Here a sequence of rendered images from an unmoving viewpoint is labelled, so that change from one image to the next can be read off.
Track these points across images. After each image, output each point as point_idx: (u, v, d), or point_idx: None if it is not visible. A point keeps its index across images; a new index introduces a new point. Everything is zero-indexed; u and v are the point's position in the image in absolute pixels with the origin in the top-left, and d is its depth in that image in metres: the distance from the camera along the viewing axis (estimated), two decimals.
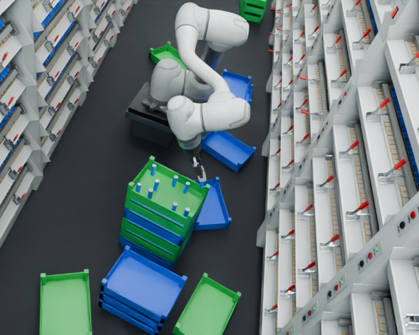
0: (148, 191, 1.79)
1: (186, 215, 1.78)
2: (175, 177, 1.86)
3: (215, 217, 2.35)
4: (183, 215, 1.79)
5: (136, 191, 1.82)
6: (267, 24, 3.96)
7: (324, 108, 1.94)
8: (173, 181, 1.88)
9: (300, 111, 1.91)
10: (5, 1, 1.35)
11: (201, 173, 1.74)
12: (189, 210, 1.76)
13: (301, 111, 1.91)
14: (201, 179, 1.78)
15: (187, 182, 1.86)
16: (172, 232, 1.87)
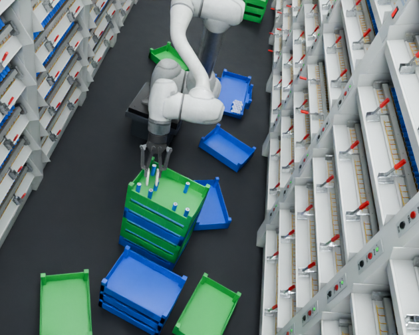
0: (148, 191, 1.79)
1: (186, 215, 1.78)
2: (326, 84, 2.08)
3: (215, 217, 2.35)
4: (183, 215, 1.79)
5: (136, 191, 1.82)
6: (267, 24, 3.96)
7: (324, 108, 1.94)
8: None
9: (300, 111, 1.91)
10: (5, 1, 1.35)
11: (146, 171, 1.74)
12: (189, 210, 1.76)
13: (301, 111, 1.91)
14: (145, 180, 1.77)
15: (187, 182, 1.86)
16: (172, 232, 1.87)
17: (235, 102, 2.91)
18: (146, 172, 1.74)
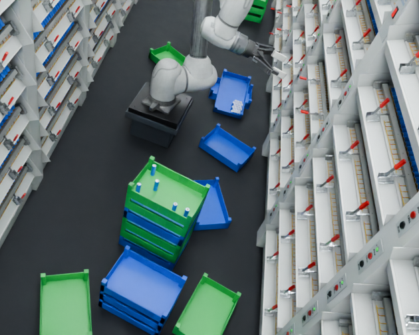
0: None
1: (186, 215, 1.78)
2: (326, 84, 2.08)
3: (215, 217, 2.35)
4: (183, 215, 1.79)
5: (136, 191, 1.82)
6: (267, 24, 3.96)
7: (324, 108, 1.94)
8: None
9: (300, 111, 1.91)
10: (5, 1, 1.35)
11: (274, 70, 1.86)
12: (189, 210, 1.76)
13: (301, 111, 1.91)
14: (281, 76, 1.88)
15: (325, 80, 2.11)
16: (172, 232, 1.87)
17: (235, 102, 2.91)
18: (275, 70, 1.86)
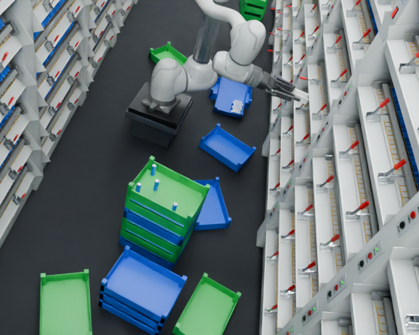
0: None
1: None
2: None
3: (215, 217, 2.35)
4: None
5: (136, 191, 1.82)
6: (267, 24, 3.96)
7: (328, 108, 1.93)
8: None
9: (326, 105, 1.87)
10: (5, 1, 1.35)
11: (295, 96, 1.83)
12: None
13: (326, 106, 1.87)
14: (303, 102, 1.85)
15: None
16: (172, 232, 1.87)
17: (235, 102, 2.91)
18: (296, 96, 1.83)
